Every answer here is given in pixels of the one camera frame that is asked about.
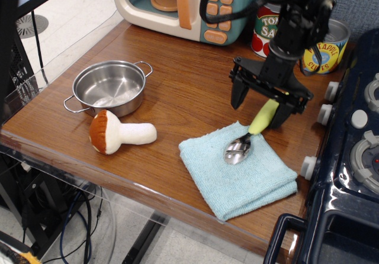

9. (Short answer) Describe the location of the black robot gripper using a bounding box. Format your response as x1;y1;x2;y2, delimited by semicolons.
229;49;313;129

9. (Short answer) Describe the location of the green handled metal spoon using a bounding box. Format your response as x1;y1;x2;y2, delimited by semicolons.
224;99;280;165

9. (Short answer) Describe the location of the small steel pot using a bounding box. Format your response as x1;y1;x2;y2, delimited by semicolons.
63;60;153;118

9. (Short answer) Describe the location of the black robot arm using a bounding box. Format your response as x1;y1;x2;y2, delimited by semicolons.
230;0;336;128

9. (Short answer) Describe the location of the light blue folded cloth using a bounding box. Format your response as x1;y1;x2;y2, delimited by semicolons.
179;122;297;221

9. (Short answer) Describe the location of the tomato sauce can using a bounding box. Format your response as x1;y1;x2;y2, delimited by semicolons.
251;4;281;58

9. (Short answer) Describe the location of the pineapple slices can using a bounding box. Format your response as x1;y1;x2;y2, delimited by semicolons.
298;19;351;75

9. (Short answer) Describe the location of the teal toy microwave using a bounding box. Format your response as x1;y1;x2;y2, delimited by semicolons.
114;0;256;46

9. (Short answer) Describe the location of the dark blue toy stove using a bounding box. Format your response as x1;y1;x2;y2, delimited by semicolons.
264;29;378;263

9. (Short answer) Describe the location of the plush brown white mushroom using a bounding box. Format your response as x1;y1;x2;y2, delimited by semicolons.
89;110;158;155

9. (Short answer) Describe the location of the black desk at left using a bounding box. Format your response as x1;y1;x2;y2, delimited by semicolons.
1;0;48;123

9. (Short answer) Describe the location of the clear acrylic table guard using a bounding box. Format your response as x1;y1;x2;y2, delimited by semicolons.
1;22;270;255

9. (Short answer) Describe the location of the orange fuzzy object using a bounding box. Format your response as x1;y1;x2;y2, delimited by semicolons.
1;231;41;264

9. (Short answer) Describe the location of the black cable bundle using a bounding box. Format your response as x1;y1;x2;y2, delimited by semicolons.
17;183;104;264

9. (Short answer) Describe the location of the blue cable under table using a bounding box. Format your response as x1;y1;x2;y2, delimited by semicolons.
59;189;92;264

